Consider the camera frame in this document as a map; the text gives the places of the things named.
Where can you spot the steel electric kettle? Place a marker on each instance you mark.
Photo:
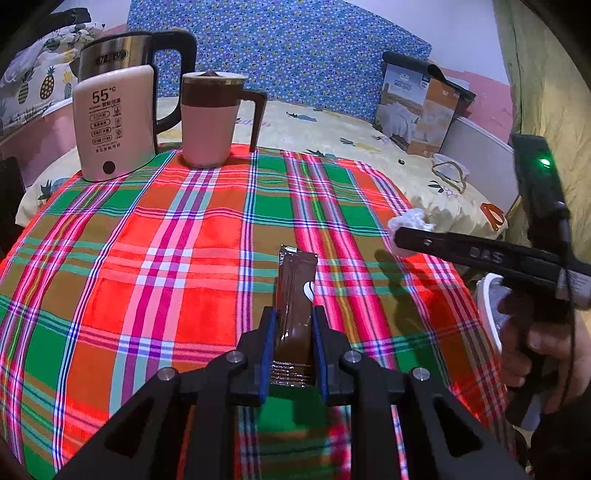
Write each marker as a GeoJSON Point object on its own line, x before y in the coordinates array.
{"type": "Point", "coordinates": [115, 53]}

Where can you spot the pink mug with brown lid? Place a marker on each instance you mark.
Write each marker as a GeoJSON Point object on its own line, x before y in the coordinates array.
{"type": "Point", "coordinates": [205, 134]}

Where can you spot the white tissue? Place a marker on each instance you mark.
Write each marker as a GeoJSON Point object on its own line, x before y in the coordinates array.
{"type": "Point", "coordinates": [411, 218]}

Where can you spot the yellow green curtain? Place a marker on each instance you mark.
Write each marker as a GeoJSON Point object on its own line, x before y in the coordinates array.
{"type": "Point", "coordinates": [545, 69]}

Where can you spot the brown sachet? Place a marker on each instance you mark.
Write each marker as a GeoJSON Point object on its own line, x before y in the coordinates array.
{"type": "Point", "coordinates": [293, 295]}

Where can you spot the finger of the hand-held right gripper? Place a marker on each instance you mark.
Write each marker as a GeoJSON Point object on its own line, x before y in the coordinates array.
{"type": "Point", "coordinates": [425, 242]}

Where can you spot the pineapple print cloth bundle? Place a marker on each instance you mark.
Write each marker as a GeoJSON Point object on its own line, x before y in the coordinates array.
{"type": "Point", "coordinates": [41, 69]}

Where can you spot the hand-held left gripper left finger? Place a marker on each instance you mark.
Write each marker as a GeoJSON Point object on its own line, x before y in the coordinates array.
{"type": "Point", "coordinates": [268, 355]}

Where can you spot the person's right hand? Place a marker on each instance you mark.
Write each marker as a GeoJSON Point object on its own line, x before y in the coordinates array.
{"type": "Point", "coordinates": [554, 350]}

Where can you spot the printed bedding cardboard box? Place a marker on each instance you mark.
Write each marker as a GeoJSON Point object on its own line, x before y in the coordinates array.
{"type": "Point", "coordinates": [401, 115]}

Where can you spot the yellow pineapple print bedsheet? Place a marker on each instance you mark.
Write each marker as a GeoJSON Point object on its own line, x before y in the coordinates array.
{"type": "Point", "coordinates": [346, 134]}

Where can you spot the black bag on bundle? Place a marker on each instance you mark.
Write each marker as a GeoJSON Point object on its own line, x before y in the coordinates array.
{"type": "Point", "coordinates": [69, 18]}

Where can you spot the pink storage box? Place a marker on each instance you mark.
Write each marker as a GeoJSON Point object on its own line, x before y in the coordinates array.
{"type": "Point", "coordinates": [37, 138]}

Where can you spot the white panel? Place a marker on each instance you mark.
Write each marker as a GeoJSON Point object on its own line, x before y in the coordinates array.
{"type": "Point", "coordinates": [480, 147]}

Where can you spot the plaid red green cloth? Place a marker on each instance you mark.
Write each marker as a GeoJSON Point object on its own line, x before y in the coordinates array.
{"type": "Point", "coordinates": [161, 277]}

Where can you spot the cream pineapple print cushion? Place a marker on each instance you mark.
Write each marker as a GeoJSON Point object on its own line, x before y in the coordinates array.
{"type": "Point", "coordinates": [51, 184]}

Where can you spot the blue floral headboard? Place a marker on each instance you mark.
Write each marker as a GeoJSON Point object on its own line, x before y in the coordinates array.
{"type": "Point", "coordinates": [300, 46]}

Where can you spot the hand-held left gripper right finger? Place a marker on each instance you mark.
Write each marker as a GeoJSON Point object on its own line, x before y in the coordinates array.
{"type": "Point", "coordinates": [322, 355]}

